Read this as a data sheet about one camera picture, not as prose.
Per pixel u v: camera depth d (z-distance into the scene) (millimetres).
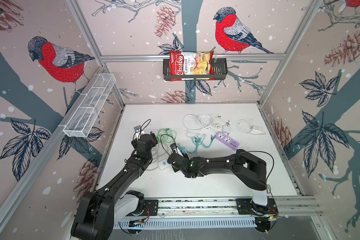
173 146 757
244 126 1078
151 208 728
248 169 517
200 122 1065
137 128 726
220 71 949
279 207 741
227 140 954
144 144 625
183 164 658
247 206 728
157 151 961
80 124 701
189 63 878
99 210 396
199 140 978
